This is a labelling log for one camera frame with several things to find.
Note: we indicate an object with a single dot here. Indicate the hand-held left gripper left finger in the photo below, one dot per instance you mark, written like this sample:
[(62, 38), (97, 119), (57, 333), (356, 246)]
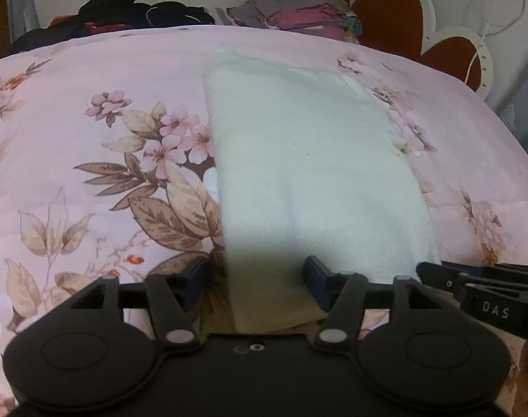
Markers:
[(197, 281)]

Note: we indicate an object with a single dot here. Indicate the grey blue curtain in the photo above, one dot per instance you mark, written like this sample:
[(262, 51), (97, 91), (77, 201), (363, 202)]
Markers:
[(22, 4)]

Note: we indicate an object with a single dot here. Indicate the pile of dark clothes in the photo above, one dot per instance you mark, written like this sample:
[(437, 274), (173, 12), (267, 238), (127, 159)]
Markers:
[(129, 13)]

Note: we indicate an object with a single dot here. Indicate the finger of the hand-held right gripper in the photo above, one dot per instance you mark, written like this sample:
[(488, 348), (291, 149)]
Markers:
[(438, 274), (494, 271)]

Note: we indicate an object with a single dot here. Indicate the brown heart shaped headboard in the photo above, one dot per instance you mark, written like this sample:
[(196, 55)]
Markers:
[(398, 13)]

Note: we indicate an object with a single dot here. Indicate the stack of folded colourful clothes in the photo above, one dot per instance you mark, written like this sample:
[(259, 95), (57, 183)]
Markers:
[(298, 13)]

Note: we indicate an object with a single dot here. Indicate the white towel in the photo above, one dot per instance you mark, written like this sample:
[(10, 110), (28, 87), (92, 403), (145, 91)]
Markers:
[(316, 160)]

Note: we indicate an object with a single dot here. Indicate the pink floral bedsheet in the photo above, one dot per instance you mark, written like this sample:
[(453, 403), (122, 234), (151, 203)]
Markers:
[(94, 74)]

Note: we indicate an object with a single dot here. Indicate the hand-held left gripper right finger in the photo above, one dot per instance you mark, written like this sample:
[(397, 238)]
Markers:
[(316, 283)]

